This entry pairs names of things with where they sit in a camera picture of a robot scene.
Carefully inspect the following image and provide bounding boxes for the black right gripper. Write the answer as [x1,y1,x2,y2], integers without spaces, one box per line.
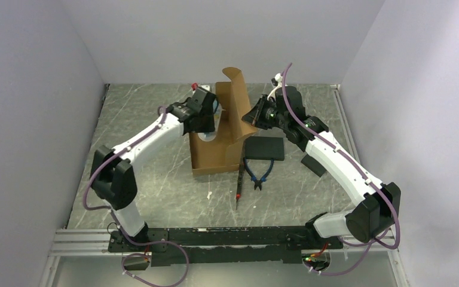
[242,94,289,130]

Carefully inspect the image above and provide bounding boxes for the red utility knife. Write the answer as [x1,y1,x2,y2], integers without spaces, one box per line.
[235,142,245,210]

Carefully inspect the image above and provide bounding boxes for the brown cardboard express box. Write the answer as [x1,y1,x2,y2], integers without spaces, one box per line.
[189,67,257,177]

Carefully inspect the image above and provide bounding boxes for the blue white blister pack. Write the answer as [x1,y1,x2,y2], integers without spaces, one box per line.
[197,132,217,142]

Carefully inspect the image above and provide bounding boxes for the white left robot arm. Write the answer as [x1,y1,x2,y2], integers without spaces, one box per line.
[86,84,222,251]

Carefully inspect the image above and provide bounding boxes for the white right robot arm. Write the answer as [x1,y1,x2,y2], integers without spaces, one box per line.
[241,86,401,248]

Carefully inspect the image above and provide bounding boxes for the black flat pad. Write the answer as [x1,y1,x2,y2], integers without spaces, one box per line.
[301,154,326,177]
[244,136,285,161]

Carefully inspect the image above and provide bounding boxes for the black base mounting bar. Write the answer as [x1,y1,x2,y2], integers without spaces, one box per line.
[108,225,343,267]

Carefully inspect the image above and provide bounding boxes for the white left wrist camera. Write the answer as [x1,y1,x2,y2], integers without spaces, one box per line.
[191,83,211,93]

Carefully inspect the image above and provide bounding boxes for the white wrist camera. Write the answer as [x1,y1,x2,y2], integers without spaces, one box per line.
[191,83,211,93]
[267,73,283,100]

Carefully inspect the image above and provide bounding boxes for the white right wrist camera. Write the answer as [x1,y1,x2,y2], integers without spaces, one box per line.
[267,73,283,100]

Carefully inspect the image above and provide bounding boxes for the blue handled pliers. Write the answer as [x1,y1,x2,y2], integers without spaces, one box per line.
[243,157,275,192]

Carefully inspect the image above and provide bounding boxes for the aluminium rail frame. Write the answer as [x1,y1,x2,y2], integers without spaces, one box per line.
[39,84,411,287]

